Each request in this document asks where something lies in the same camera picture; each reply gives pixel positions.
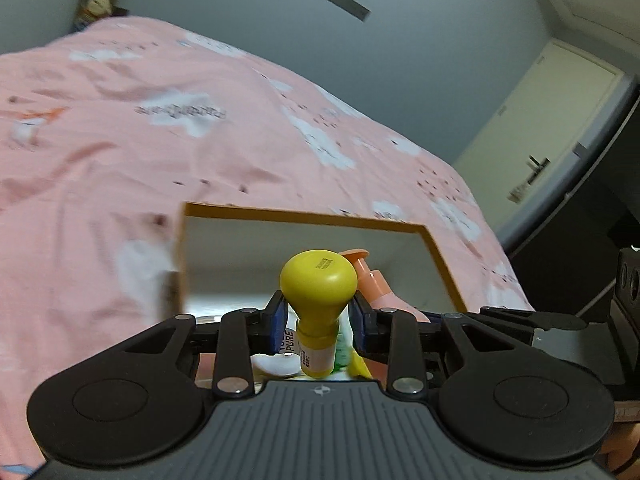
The pink printed blanket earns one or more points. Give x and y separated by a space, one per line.
150 170

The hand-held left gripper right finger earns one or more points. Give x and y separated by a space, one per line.
356 327

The white bottle yellow bulb cap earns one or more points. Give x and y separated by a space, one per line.
317 280

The cream door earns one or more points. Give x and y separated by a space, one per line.
540 110

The green liquid bottle white cap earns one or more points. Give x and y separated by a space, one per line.
342 350

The orange cardboard box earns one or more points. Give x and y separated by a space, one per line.
235 250

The round gold cosmetic jar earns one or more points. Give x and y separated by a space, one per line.
275 365

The grey wall bracket strip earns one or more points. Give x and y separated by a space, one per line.
340 0

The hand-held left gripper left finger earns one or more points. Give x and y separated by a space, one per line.
275 325

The yellow tape measure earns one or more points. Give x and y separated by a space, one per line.
359 367

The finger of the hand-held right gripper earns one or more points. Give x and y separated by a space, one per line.
525 321

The pink pump bottle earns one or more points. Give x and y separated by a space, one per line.
377 287

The dark cabinet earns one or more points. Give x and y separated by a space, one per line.
575 260

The small hanging charm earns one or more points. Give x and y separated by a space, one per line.
518 193

